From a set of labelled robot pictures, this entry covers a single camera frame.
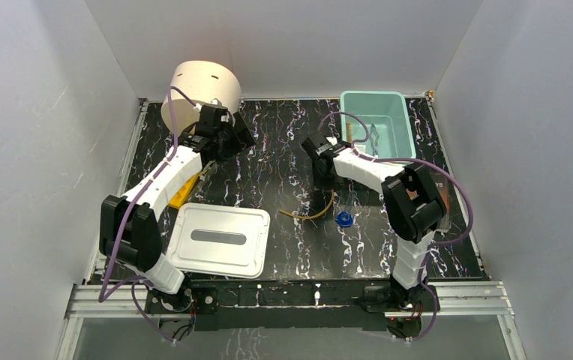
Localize tan rubber tube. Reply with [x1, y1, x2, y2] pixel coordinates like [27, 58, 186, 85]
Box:
[279, 190, 336, 221]

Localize tan test tube brush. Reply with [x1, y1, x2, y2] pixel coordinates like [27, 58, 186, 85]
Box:
[345, 121, 353, 143]

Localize white paper packet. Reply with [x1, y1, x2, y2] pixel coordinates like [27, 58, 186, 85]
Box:
[353, 143, 368, 154]

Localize blue capped clear tube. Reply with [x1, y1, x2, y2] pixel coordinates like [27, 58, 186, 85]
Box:
[335, 190, 356, 229]

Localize metal crucible tongs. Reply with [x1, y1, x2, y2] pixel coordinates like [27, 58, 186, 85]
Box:
[368, 123, 380, 158]

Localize yellow test tube rack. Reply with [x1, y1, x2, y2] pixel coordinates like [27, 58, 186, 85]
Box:
[168, 175, 200, 209]

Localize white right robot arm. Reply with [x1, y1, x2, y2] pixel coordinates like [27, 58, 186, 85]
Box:
[301, 133, 447, 311]

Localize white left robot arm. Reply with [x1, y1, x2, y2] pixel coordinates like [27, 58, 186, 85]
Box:
[99, 103, 255, 312]

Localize clear glass test tube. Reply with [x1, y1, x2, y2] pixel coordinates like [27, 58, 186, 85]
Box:
[199, 160, 218, 182]

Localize beige cylindrical container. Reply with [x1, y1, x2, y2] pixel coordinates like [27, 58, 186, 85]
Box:
[160, 60, 242, 133]

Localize mint green plastic bin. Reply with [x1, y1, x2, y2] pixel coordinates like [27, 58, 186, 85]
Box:
[340, 91, 416, 158]

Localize white rectangular bin lid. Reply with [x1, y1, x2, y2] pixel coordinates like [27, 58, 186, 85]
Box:
[166, 203, 271, 279]

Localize brown paperback book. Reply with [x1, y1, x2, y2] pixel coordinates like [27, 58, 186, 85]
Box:
[431, 172, 451, 233]

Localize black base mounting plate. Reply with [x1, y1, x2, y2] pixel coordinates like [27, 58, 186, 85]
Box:
[146, 277, 441, 336]

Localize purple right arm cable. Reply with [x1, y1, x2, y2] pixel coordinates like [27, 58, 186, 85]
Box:
[316, 111, 474, 343]

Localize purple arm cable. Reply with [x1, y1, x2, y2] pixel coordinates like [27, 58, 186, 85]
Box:
[316, 111, 474, 343]
[97, 86, 203, 344]

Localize aluminium frame rail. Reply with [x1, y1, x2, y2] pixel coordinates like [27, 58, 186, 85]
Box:
[65, 281, 514, 319]

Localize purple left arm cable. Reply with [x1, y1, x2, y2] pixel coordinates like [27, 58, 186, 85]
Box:
[97, 86, 203, 344]

